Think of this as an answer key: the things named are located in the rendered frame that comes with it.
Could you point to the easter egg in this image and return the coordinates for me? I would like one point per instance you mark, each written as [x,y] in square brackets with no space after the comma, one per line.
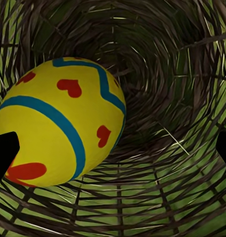
[69,114]

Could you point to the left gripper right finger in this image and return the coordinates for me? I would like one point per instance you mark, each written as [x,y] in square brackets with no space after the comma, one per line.
[221,145]

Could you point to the wicker basket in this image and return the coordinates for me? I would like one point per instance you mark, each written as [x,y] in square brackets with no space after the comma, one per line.
[205,63]

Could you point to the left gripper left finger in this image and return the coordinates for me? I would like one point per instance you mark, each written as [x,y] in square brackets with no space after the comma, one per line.
[9,148]

